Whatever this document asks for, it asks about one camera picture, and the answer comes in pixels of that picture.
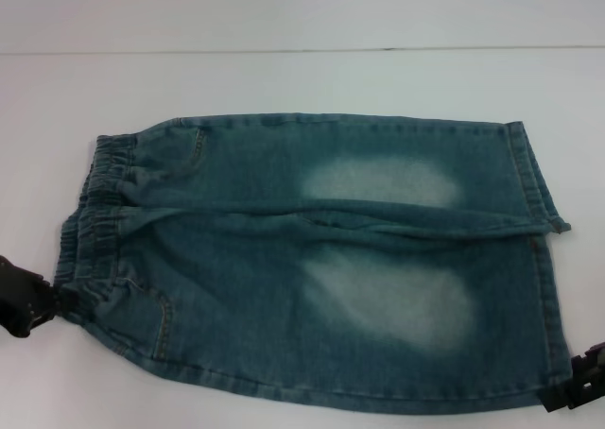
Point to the blue denim shorts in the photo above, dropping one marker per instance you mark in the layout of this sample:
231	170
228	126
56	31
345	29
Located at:
302	259

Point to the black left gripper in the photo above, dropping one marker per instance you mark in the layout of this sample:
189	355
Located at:
16	301

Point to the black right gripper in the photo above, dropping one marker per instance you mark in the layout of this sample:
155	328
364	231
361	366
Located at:
593	370

